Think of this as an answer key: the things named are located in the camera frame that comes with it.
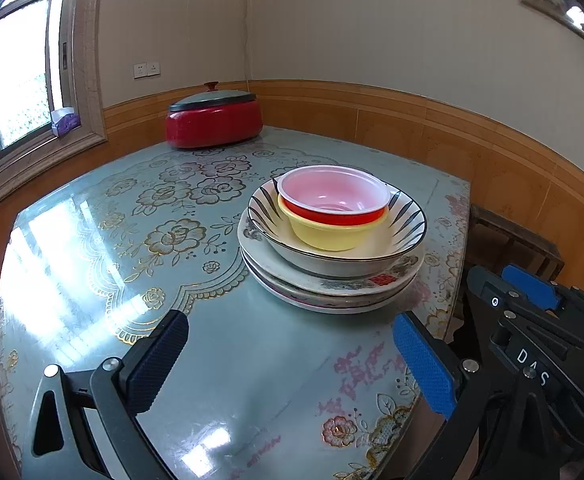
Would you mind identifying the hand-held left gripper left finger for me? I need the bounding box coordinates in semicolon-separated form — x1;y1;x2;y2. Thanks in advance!
19;310;189;480

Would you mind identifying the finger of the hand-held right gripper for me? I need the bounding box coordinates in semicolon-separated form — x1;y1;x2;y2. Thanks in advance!
466;266;584;356
502;264;584;331

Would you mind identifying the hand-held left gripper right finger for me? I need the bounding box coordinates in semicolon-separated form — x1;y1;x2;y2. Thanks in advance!
393;311;573;480

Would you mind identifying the scalloped red print plate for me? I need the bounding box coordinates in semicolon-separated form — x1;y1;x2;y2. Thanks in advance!
241;255;421;307

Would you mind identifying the blue striped ceramic bowl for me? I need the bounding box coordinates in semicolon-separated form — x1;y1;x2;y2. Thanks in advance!
247;176;428;277

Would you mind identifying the large floral rim plate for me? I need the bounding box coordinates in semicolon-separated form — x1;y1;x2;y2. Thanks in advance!
249;280;415;315

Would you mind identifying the yellow plastic bowl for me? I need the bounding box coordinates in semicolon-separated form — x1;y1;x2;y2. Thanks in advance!
278;195;388;252

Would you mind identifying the red plastic bowl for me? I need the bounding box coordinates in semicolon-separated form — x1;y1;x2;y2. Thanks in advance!
277;165;392;223

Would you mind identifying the wooden stool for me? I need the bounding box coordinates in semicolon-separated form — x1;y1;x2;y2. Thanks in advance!
464;204;565;291

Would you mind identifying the red electric cooking pot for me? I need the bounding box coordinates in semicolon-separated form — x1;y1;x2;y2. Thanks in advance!
166;100;264;149

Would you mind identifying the purple tissue box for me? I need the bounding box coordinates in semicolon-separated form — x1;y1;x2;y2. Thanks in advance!
51;107;80;137

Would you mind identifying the grey pot lid red knob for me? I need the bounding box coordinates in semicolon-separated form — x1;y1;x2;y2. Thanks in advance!
168;81;257;113

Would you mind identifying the window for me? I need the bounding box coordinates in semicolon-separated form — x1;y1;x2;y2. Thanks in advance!
0;0;80;176

